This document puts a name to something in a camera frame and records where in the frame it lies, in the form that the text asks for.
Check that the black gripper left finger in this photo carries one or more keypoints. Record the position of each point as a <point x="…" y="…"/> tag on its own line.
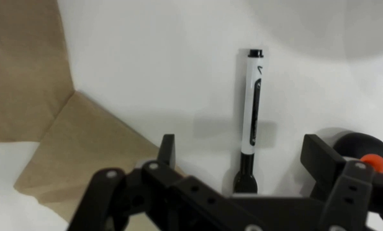
<point x="168" y="201"/>

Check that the brown paper towel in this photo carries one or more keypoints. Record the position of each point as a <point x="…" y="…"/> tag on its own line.
<point x="76" y="137"/>

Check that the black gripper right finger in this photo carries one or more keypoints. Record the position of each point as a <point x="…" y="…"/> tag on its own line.
<point x="348" y="188"/>

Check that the black and white marker pen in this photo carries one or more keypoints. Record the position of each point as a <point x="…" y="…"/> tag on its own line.
<point x="244" y="182"/>

